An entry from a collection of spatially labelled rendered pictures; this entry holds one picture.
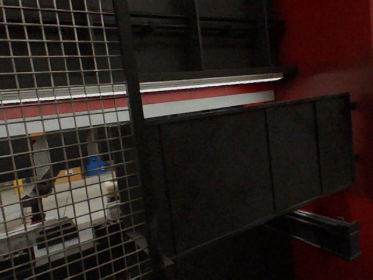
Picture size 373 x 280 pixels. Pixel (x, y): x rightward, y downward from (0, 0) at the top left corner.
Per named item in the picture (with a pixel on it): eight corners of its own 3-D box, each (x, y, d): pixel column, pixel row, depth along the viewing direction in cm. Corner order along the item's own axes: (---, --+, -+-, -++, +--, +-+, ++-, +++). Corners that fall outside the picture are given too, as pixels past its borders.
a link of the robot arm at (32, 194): (53, 188, 157) (40, 181, 158) (42, 189, 146) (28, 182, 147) (42, 208, 156) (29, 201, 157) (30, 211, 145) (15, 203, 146)
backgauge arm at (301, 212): (243, 210, 163) (240, 186, 161) (362, 254, 108) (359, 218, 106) (232, 214, 159) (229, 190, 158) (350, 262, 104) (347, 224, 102)
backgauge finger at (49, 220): (66, 216, 118) (64, 204, 117) (78, 237, 95) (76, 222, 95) (33, 225, 112) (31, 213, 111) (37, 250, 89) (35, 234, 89)
